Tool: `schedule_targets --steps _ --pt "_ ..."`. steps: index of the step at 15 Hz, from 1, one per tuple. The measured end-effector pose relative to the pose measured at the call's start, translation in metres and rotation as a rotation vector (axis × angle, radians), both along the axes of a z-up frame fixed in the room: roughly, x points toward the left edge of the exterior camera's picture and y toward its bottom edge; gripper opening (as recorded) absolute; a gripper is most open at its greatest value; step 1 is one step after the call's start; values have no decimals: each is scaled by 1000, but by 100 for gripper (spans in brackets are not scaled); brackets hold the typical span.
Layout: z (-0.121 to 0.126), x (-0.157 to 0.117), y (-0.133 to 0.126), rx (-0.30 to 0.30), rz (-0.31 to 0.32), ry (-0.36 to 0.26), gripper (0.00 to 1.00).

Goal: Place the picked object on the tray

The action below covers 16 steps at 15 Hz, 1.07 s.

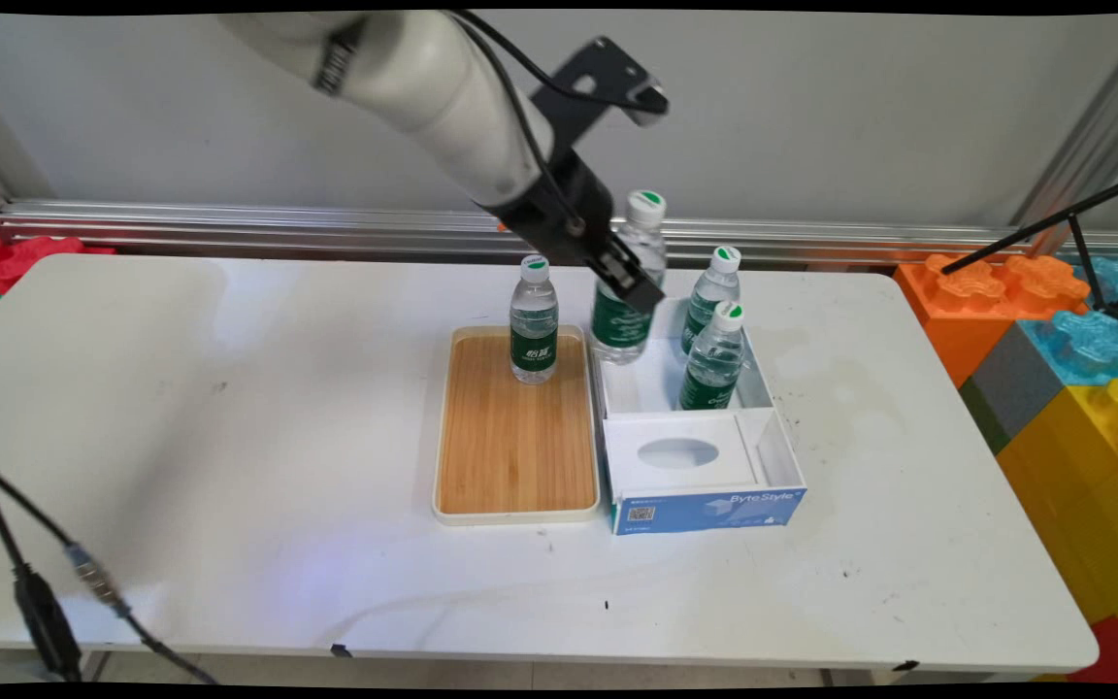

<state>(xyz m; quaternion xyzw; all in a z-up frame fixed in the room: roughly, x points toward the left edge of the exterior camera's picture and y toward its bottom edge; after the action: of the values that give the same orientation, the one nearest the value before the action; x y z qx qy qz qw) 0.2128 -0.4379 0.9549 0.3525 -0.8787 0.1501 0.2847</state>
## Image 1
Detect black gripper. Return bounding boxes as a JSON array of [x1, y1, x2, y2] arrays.
[[477, 146, 668, 315]]

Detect water bottle with green label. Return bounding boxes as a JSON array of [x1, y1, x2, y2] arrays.
[[677, 301, 748, 412], [589, 189, 670, 367], [680, 246, 743, 356], [510, 254, 561, 385]]

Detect black tripod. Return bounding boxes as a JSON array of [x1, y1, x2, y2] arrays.
[[941, 170, 1118, 327]]

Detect orange foam building block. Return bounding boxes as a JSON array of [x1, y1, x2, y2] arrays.
[[893, 254, 1091, 389]]

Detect grey foam building block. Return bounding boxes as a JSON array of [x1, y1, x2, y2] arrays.
[[958, 324, 1067, 454]]

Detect black cable with silver connector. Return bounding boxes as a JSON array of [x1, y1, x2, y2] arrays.
[[0, 454, 222, 686]]

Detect red foam building block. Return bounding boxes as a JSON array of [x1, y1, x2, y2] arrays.
[[1066, 616, 1118, 685]]

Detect large toy building blocks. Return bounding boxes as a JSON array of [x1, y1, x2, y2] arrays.
[[995, 379, 1118, 673]]

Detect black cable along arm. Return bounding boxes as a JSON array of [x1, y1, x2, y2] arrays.
[[450, 10, 587, 234]]

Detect black cable with thick plug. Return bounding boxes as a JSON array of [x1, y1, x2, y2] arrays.
[[0, 464, 86, 683]]

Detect white and blue cardboard box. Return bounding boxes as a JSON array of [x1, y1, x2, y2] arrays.
[[590, 295, 809, 537]]

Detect blue foam building block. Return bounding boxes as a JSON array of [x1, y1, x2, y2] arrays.
[[1018, 311, 1118, 389], [1071, 256, 1118, 321]]

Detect aluminium frame rail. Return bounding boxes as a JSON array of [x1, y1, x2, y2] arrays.
[[0, 199, 1118, 269]]

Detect red foam floor piece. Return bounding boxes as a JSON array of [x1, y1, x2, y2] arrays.
[[0, 233, 117, 294]]

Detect aluminium frame post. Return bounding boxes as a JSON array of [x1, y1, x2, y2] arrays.
[[1009, 17, 1118, 234], [0, 76, 57, 236]]

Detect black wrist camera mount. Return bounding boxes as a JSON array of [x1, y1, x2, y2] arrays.
[[528, 36, 671, 149]]

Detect bamboo tray with cream rim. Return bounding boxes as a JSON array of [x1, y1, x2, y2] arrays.
[[433, 324, 604, 527]]

